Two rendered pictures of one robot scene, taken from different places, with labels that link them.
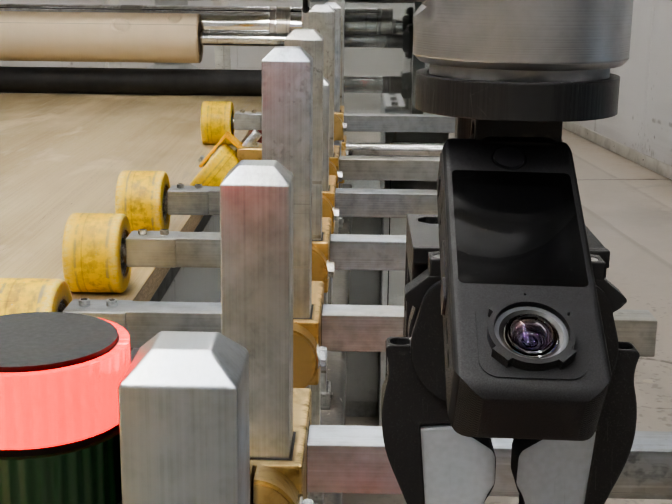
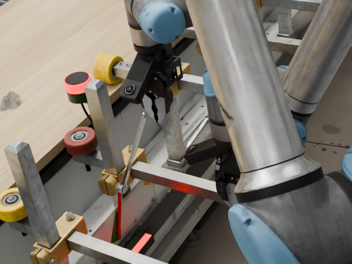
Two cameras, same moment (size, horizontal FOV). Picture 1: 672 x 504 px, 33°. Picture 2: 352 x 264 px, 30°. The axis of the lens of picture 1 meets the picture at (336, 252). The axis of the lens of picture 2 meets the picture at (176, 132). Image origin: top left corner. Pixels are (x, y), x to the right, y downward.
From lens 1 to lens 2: 1.15 m
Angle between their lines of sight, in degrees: 38
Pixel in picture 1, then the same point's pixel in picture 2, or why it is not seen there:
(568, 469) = (162, 103)
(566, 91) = (145, 49)
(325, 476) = (182, 86)
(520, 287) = (133, 80)
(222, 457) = (97, 98)
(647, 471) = not seen: hidden behind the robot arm
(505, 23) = (135, 39)
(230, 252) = not seen: hidden behind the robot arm
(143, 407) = (87, 90)
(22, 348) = (74, 80)
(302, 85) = not seen: outside the picture
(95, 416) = (81, 90)
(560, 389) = (129, 98)
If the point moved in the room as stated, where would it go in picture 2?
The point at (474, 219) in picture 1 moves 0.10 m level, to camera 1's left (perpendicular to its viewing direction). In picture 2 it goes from (133, 67) to (95, 61)
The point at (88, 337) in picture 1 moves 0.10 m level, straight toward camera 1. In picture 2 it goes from (83, 78) to (64, 104)
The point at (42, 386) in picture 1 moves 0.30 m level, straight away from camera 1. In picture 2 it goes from (73, 87) to (117, 22)
